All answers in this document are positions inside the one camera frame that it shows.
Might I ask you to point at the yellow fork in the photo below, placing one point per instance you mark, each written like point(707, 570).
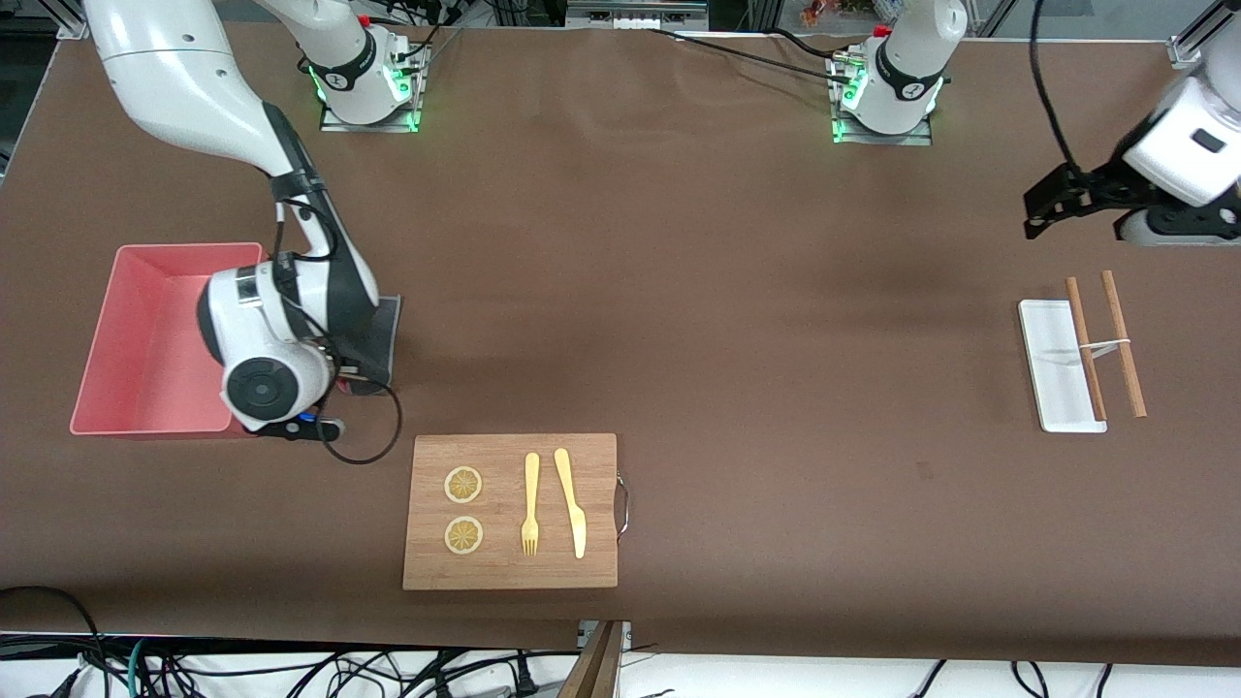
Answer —
point(531, 480)

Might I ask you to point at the aluminium frame post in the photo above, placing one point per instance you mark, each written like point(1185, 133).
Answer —
point(76, 24)
point(1188, 48)

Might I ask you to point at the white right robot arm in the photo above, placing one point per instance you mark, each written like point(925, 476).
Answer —
point(175, 87)

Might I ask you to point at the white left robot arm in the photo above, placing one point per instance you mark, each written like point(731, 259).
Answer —
point(911, 58)

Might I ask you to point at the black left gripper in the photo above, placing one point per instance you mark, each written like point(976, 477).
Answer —
point(1106, 183)

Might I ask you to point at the white rubber band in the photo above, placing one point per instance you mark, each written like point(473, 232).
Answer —
point(1105, 343)

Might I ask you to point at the silver frame rail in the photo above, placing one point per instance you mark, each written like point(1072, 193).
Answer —
point(630, 15)

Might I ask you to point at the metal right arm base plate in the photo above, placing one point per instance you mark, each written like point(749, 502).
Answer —
point(334, 126)

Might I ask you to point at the yellow knife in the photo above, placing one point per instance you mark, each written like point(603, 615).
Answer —
point(563, 470)

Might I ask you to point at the lemon slice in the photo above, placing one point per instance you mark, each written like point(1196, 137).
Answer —
point(463, 485)
point(463, 535)

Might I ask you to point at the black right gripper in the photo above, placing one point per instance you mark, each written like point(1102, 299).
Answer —
point(346, 363)

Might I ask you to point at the wooden plank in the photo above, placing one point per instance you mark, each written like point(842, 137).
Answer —
point(596, 669)

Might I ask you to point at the grey and red cloth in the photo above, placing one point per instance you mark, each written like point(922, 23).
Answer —
point(386, 330)

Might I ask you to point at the pink plastic bin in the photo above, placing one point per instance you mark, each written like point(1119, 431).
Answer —
point(136, 339)

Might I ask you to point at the wooden cutting board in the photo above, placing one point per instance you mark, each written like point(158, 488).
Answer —
point(499, 451)

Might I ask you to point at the wooden chopstick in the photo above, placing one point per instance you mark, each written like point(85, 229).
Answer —
point(1086, 349)
point(1123, 339)

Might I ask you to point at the white rectangular tray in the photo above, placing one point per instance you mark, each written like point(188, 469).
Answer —
point(1052, 378)

